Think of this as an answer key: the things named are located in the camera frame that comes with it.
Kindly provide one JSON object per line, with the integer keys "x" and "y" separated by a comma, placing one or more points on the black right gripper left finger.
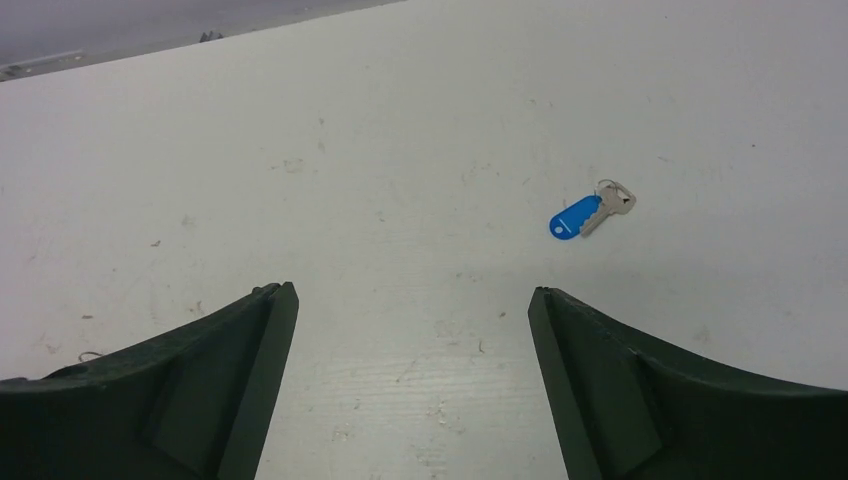
{"x": 195, "y": 402}

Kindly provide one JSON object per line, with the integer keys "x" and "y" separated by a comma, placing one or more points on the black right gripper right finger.
{"x": 628, "y": 405}

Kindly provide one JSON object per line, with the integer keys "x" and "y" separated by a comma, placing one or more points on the silver key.
{"x": 615, "y": 200}

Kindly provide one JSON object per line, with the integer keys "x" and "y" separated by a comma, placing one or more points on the blue key tag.
{"x": 567, "y": 224}

